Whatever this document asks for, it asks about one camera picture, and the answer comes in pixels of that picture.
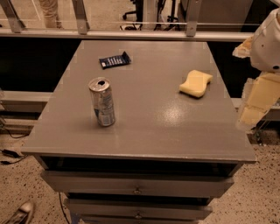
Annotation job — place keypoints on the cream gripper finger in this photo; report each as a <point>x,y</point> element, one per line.
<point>258,96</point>
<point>244,49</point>

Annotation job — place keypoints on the white sneaker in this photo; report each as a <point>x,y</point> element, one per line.
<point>23,215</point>

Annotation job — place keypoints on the yellow sponge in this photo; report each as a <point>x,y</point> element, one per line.
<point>196,83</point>

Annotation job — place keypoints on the person legs beige trousers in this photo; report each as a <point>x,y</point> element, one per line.
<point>50,13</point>

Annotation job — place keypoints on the metal railing frame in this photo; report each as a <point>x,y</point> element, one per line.
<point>196,20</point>

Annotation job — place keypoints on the silver drink can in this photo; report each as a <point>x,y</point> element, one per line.
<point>102,99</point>

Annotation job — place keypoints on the grey drawer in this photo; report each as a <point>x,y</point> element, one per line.
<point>137,210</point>
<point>136,184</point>

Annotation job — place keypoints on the blue rxbar blueberry wrapper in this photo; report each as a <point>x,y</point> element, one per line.
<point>115,61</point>

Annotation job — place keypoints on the top grey drawer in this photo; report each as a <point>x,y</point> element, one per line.
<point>136,184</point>

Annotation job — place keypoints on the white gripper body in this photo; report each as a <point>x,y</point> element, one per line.
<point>266,48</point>

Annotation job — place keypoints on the grey drawer cabinet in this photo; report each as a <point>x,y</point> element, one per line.
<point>158,130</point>

